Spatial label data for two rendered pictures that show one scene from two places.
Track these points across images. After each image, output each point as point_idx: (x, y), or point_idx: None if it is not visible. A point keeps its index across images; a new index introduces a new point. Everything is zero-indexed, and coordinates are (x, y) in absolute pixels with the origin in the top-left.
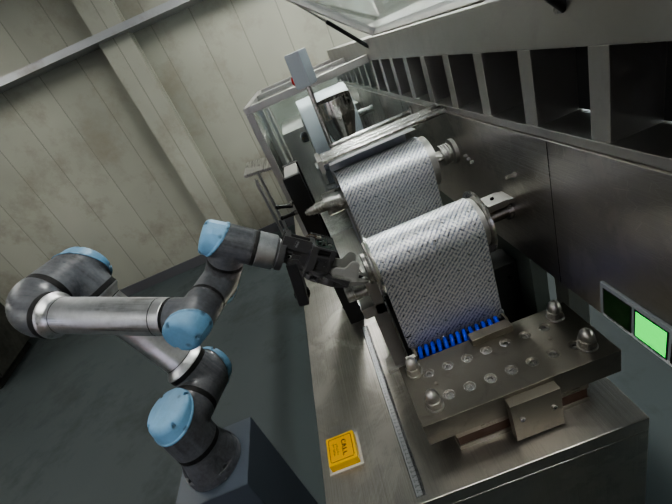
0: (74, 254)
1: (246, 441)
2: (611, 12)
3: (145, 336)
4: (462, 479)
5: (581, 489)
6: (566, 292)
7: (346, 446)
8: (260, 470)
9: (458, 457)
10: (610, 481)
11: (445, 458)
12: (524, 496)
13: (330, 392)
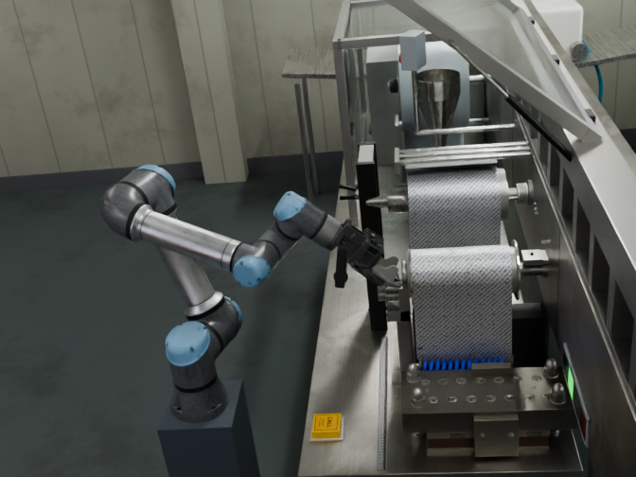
0: (156, 173)
1: (235, 397)
2: (577, 181)
3: (185, 265)
4: (418, 468)
5: None
6: None
7: (331, 422)
8: (238, 428)
9: (423, 455)
10: None
11: (412, 453)
12: None
13: (328, 382)
